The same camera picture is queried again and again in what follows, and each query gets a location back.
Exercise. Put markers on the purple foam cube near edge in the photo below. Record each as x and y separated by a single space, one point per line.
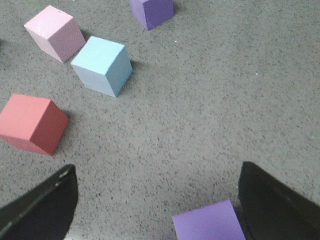
213 222

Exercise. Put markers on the light blue foam cube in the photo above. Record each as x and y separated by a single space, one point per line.
103 66

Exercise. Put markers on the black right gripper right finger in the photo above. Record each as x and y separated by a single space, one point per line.
272 210

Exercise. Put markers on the pink foam cube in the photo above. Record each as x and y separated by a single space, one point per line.
56 33

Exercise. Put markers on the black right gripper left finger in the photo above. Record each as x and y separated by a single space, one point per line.
45 212

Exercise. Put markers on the red textured foam cube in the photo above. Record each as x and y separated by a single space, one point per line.
31 123

